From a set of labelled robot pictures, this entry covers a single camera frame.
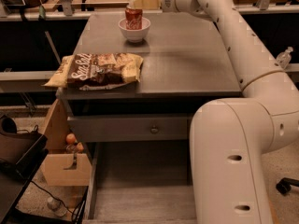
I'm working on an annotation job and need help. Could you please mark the grey cabinet with drawers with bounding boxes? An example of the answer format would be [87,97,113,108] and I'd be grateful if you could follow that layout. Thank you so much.
[57,12,240,224]

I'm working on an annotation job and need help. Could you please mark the red coke can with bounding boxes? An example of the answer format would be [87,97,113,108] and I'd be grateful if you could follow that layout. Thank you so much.
[125,7,143,30]

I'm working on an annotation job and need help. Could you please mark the round metal drawer knob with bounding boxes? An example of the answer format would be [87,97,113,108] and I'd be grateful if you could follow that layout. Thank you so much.
[150,125,159,134]

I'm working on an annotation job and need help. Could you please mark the sea salt chip bag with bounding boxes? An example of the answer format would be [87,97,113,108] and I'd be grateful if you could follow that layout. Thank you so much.
[44,53,143,91]

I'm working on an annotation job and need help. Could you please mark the black chair wheel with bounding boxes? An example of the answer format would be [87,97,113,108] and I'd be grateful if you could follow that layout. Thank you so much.
[276,177,299,195]

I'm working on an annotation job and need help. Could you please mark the clear bottle on floor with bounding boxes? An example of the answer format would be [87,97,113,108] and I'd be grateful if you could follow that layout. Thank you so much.
[47,197,67,217]

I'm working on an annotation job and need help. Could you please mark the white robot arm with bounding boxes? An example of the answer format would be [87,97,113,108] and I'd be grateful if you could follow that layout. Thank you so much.
[129,0,299,224]

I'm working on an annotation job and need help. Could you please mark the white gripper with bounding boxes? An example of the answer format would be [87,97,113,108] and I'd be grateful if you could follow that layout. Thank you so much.
[133,0,178,12]

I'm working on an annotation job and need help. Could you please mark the orange fruit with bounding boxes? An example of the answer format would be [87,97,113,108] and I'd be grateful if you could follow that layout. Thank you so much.
[65,133,77,144]

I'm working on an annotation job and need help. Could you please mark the wooden box on floor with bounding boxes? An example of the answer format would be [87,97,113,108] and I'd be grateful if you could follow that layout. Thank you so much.
[41,99,92,186]

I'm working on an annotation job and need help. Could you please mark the black cart on left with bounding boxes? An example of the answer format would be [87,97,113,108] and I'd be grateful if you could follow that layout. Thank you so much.
[0,116,48,224]

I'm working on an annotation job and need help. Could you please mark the white ceramic bowl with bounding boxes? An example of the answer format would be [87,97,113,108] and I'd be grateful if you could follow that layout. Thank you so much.
[119,18,150,43]

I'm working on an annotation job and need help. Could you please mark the clear plastic bottle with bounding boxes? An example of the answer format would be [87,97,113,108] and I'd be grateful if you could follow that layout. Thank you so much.
[276,47,293,69]

